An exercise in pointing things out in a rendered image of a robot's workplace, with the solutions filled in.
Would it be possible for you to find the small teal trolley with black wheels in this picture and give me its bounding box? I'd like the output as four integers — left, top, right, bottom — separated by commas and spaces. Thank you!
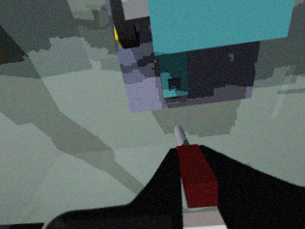
110, 0, 295, 98

